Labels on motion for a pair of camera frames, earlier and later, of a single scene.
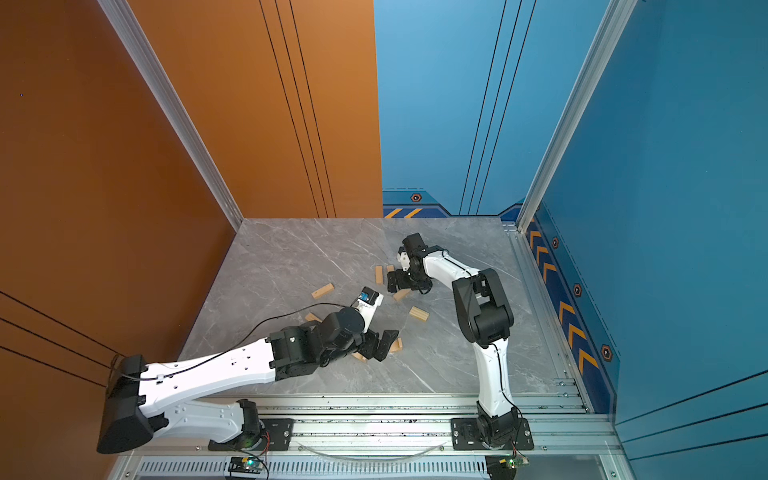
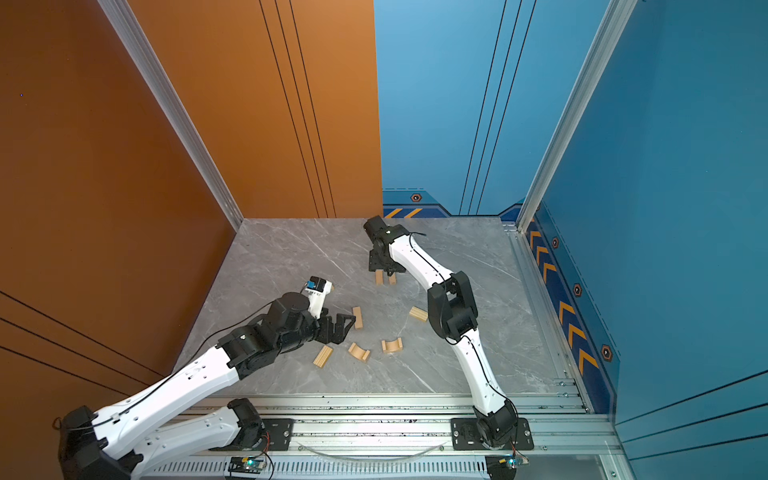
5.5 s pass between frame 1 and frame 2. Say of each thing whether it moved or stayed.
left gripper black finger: moved
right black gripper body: moved
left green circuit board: stayed
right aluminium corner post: stayed
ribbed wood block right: stayed
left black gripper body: moved
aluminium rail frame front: stayed
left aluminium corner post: stayed
